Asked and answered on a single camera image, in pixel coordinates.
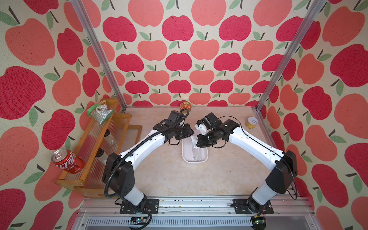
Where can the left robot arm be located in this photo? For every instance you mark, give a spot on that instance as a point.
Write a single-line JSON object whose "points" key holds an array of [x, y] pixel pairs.
{"points": [[118, 176]]}

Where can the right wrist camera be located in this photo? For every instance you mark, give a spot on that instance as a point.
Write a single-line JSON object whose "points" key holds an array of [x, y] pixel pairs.
{"points": [[209, 122]]}

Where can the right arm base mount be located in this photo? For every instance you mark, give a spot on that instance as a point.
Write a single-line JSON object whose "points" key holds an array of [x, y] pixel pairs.
{"points": [[243, 206]]}

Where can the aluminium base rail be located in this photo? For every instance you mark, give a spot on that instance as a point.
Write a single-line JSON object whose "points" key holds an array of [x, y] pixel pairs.
{"points": [[196, 213]]}

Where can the white rectangular tray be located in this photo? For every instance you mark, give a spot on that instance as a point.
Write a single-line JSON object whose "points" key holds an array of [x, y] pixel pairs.
{"points": [[191, 153]]}

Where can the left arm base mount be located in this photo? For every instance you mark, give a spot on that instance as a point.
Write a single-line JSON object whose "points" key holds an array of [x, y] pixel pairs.
{"points": [[147, 205]]}

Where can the yellow white can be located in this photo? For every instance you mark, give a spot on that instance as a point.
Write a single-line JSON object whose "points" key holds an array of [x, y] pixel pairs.
{"points": [[251, 122]]}

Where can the right aluminium frame post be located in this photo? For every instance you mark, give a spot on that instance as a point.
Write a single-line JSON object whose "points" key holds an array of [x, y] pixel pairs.
{"points": [[310, 16]]}

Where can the left aluminium frame post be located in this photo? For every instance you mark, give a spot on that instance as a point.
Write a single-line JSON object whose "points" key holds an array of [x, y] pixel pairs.
{"points": [[99, 51]]}

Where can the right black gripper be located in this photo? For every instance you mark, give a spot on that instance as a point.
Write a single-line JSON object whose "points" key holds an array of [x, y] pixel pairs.
{"points": [[200, 142]]}

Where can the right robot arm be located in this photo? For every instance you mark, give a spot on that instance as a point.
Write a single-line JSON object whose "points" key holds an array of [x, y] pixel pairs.
{"points": [[282, 165]]}

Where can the wooden shelf rack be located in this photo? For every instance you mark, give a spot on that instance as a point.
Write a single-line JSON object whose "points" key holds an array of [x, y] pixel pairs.
{"points": [[88, 181]]}

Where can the glass spice jar upper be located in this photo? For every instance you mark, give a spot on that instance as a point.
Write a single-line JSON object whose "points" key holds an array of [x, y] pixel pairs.
{"points": [[109, 138]]}

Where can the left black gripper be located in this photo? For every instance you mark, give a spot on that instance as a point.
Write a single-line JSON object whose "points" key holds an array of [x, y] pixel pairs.
{"points": [[189, 131]]}

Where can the glass spice jar lower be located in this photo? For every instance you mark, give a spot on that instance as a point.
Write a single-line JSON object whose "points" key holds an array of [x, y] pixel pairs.
{"points": [[102, 156]]}

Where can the red gold round tin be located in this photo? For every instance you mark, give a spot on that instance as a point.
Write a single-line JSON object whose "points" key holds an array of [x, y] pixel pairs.
{"points": [[185, 105]]}

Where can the red cola can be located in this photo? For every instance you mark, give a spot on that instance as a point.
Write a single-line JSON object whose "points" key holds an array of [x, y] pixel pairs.
{"points": [[67, 161]]}

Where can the green snack bag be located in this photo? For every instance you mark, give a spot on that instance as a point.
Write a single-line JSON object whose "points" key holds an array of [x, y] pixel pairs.
{"points": [[100, 112]]}

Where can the glass spice jar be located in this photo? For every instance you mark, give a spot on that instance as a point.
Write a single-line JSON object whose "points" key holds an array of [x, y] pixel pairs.
{"points": [[102, 156], [109, 138]]}

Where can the aluminium frame post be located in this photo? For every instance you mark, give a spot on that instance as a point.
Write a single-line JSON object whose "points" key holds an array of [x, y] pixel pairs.
{"points": [[99, 51], [310, 16]]}

